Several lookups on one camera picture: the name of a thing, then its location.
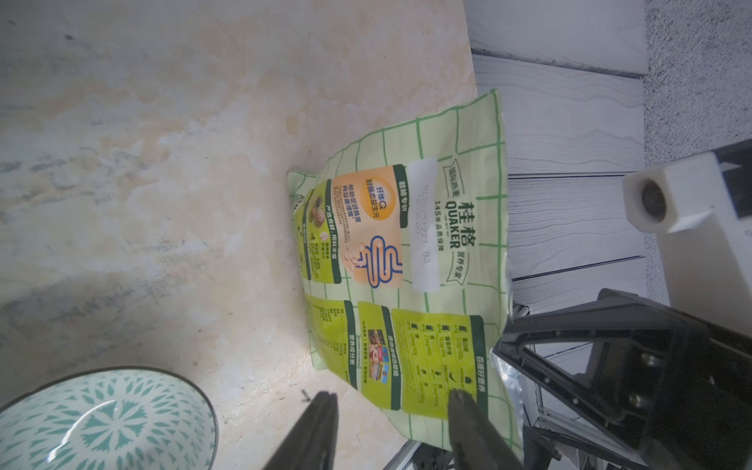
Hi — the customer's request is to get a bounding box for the green oats bag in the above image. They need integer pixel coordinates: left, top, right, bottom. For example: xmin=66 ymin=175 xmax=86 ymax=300
xmin=288 ymin=91 xmax=523 ymax=454

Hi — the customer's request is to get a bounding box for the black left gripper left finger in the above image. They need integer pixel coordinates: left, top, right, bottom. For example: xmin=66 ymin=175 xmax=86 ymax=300
xmin=264 ymin=392 xmax=339 ymax=470

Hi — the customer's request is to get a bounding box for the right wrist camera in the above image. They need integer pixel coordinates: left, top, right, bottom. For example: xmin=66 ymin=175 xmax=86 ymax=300
xmin=623 ymin=141 xmax=751 ymax=336

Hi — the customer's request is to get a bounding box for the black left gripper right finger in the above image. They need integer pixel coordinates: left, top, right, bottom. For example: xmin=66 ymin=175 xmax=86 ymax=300
xmin=448 ymin=389 xmax=523 ymax=470

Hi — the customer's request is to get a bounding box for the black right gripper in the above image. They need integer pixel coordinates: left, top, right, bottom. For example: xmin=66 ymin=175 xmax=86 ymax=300
xmin=493 ymin=289 xmax=751 ymax=469

